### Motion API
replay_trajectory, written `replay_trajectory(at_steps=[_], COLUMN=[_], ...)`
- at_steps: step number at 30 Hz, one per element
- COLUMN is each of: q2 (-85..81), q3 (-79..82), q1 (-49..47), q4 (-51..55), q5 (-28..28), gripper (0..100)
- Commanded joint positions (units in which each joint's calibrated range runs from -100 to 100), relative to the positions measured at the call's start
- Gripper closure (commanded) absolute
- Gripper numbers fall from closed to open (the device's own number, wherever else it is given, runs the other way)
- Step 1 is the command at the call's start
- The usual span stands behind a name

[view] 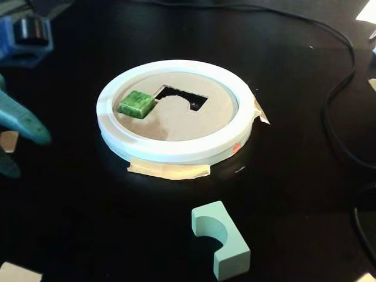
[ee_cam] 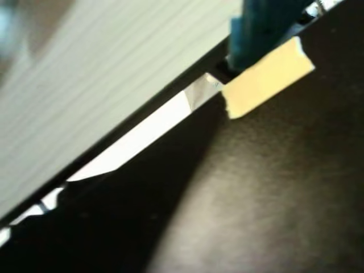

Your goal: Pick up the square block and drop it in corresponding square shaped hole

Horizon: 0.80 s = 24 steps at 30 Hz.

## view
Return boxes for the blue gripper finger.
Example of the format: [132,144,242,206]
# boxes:
[0,152,22,179]
[0,73,53,146]

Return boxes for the green square block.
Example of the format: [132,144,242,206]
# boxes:
[117,90,156,120]

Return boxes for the cardboard insert with shaped holes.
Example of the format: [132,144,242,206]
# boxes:
[113,69,237,142]

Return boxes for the teal arch block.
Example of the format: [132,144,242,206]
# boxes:
[190,201,251,282]

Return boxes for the tan masking tape piece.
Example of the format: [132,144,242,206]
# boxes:
[0,130,19,153]

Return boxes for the tan paper piece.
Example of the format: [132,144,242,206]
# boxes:
[0,261,43,282]

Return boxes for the long masking tape strip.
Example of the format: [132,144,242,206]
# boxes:
[126,156,212,180]

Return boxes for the folded masking tape strip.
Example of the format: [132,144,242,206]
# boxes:
[250,96,271,126]

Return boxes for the white paper sheet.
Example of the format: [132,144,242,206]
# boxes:
[354,0,376,23]

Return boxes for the white ring tray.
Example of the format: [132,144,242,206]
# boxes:
[96,58,256,165]

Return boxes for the long black cable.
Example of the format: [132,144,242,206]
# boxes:
[152,0,376,174]

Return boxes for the looped black cable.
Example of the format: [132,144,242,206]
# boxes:
[351,181,376,267]

